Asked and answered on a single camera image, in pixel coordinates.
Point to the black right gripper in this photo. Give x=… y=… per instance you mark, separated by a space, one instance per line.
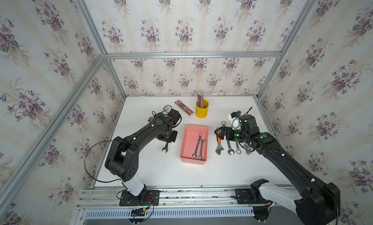
x=228 y=129

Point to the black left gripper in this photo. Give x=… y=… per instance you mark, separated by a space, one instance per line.
x=173 y=139

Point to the long silver combination wrench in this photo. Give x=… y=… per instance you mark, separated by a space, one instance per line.
x=230 y=149

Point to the small silver combination wrench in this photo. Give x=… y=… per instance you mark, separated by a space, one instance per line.
x=165 y=148

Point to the orange handled adjustable wrench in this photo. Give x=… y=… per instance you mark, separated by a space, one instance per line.
x=219 y=148

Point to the pink plastic storage box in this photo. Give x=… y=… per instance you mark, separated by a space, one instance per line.
x=190 y=138

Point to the silver adjustable wrench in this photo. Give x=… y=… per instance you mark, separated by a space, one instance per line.
x=248 y=148

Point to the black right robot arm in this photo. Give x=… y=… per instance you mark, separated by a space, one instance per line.
x=314 y=202

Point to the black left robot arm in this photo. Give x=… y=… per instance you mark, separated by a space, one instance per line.
x=123 y=156

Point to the brown pencil box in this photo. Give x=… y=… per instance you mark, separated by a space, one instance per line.
x=184 y=108

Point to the silver combination wrench in box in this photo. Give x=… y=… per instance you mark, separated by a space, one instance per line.
x=194 y=155

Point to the silver open end wrench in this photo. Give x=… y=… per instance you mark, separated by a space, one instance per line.
x=200 y=156

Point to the yellow pencil cup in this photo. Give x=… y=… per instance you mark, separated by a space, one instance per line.
x=201 y=112

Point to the bundle of coloured pencils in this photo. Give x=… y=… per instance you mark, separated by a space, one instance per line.
x=200 y=100

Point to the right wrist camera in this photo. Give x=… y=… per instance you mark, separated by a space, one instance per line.
x=234 y=119

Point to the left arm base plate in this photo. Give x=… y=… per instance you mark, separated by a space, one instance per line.
x=146 y=198

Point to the aluminium mounting rail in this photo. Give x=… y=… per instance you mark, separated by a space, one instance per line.
x=168 y=197

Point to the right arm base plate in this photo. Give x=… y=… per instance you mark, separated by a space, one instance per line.
x=250 y=196

